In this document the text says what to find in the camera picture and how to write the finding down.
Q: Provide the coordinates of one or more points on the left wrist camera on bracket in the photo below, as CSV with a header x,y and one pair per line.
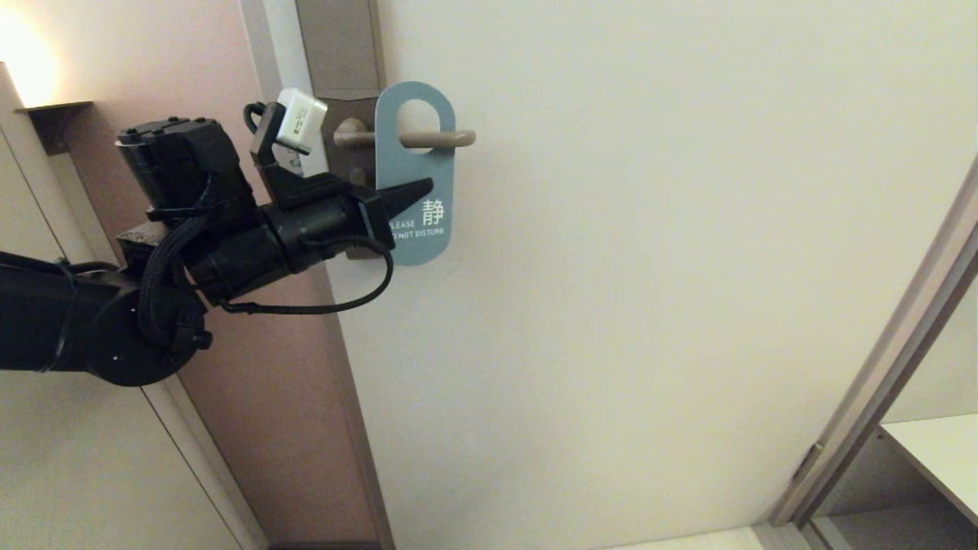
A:
x,y
302,118

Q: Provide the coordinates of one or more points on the bronze door lock plate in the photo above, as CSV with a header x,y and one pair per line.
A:
x,y
340,46

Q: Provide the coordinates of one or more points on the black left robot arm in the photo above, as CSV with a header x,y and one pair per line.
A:
x,y
46,321

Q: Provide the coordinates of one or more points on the cream wardrobe panel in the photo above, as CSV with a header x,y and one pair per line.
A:
x,y
69,473

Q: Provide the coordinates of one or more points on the white closet shelf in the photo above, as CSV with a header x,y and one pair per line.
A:
x,y
943,458

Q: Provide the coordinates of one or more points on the pale beige peanut-shaped object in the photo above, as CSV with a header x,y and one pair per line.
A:
x,y
357,177

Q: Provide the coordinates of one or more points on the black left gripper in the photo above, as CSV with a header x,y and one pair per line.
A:
x,y
321,225

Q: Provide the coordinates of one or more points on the white door hanger sign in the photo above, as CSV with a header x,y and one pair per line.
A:
x,y
416,168

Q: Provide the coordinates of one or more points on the cream white door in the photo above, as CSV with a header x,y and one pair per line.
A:
x,y
611,305

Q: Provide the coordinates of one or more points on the taupe frame hinge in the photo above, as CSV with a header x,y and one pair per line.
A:
x,y
807,462

